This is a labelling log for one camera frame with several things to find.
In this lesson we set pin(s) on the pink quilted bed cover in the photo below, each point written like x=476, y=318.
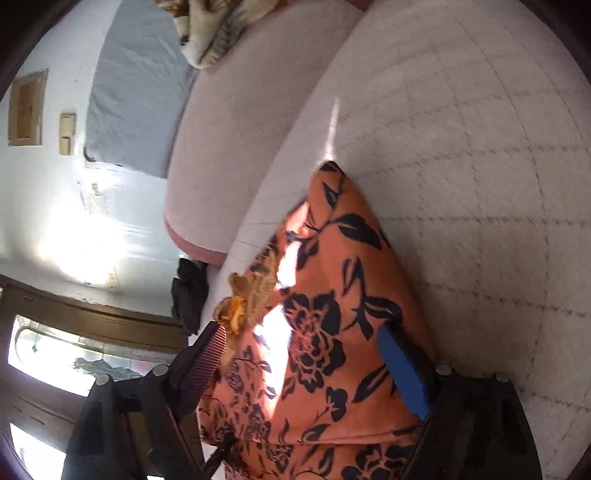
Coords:
x=466, y=124

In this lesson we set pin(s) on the orange black floral garment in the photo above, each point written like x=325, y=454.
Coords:
x=302, y=391

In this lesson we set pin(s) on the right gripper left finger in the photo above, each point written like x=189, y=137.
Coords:
x=131, y=429

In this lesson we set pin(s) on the grey pillow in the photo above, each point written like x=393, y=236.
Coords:
x=139, y=91

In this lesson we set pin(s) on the beige brown floral blanket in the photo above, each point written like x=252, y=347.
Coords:
x=207, y=30

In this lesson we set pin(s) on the wooden stained glass door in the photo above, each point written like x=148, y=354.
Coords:
x=52, y=350

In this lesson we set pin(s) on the wooden framed wall recess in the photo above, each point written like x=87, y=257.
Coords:
x=26, y=109

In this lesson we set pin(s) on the beige wall switch plates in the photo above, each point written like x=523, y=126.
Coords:
x=66, y=134

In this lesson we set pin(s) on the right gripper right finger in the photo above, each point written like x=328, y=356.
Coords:
x=475, y=428

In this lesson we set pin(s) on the black clothing pile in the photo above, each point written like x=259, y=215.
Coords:
x=189, y=291

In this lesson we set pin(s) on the pink quilted bolster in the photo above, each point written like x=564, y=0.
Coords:
x=236, y=118

